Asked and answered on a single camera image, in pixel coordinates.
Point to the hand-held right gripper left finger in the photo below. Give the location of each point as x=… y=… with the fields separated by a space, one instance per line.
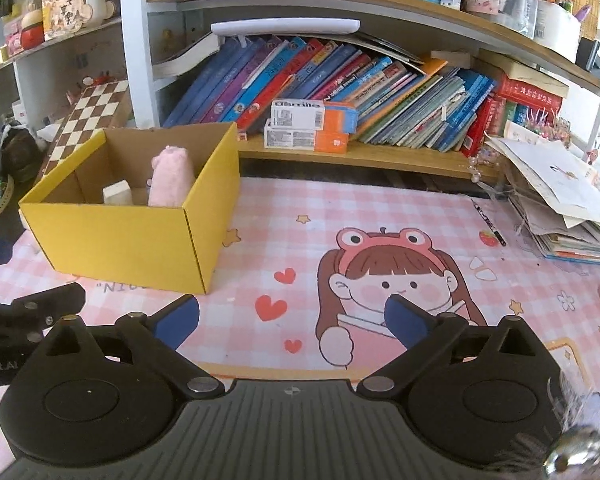
x=177 y=322

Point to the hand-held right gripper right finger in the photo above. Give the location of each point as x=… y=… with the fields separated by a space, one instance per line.
x=405 y=322

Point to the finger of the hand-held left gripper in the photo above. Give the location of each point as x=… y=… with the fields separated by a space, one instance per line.
x=30 y=310

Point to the yellow cardboard box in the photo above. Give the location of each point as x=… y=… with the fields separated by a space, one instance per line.
x=130 y=245

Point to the plain white foam block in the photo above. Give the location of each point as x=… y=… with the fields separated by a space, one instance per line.
x=116 y=194

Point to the pink plush pig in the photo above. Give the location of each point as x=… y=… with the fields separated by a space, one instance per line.
x=170 y=180

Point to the white round container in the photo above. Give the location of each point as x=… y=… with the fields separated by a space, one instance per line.
x=555 y=35

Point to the pink cartoon desk mat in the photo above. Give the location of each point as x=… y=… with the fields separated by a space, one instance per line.
x=300 y=250

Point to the dark patterned pencil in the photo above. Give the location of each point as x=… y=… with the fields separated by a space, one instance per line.
x=490 y=224

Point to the brown bag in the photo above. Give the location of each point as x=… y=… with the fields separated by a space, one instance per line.
x=20 y=155

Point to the pearl bead headband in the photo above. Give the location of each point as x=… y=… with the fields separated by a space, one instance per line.
x=476 y=170

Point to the person's furry cuff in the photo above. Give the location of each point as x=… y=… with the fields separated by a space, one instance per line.
x=580 y=400

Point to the stack of papers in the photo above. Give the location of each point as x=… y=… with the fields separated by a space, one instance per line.
x=555 y=185

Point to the brown white chessboard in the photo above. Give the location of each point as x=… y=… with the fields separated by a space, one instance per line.
x=90 y=110

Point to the orange white carton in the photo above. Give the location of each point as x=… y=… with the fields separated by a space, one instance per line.
x=310 y=115
x=300 y=139

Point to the row of books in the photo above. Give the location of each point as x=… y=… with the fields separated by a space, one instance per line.
x=380 y=95

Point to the pink flower decoration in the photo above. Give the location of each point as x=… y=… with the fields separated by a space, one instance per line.
x=547 y=127

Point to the white wooden bookshelf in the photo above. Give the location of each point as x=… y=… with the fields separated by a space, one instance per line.
x=140 y=60

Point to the red round doll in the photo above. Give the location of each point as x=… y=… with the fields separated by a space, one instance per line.
x=32 y=37

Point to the decorative cartoon plaque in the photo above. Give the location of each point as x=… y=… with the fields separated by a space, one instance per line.
x=65 y=5

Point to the white light bar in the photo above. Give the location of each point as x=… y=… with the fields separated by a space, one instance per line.
x=280 y=26

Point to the small black box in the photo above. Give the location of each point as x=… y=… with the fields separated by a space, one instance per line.
x=587 y=55

